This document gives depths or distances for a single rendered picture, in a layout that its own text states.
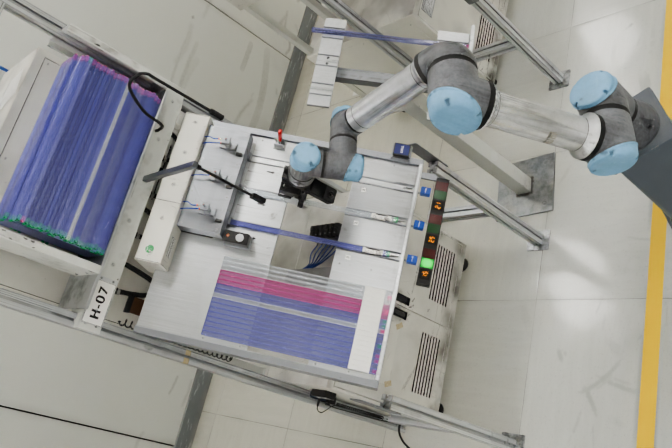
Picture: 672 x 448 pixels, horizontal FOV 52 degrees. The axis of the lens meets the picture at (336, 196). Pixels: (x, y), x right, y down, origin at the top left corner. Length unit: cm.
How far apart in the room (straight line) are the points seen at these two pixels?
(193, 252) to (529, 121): 105
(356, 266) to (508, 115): 69
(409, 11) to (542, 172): 82
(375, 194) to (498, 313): 81
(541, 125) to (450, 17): 140
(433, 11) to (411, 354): 135
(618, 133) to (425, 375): 122
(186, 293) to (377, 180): 66
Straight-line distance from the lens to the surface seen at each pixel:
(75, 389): 359
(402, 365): 248
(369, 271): 201
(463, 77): 155
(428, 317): 258
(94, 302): 199
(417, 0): 283
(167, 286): 209
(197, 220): 206
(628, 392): 236
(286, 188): 194
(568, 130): 167
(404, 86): 171
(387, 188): 210
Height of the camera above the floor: 209
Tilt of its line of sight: 35 degrees down
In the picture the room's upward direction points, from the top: 60 degrees counter-clockwise
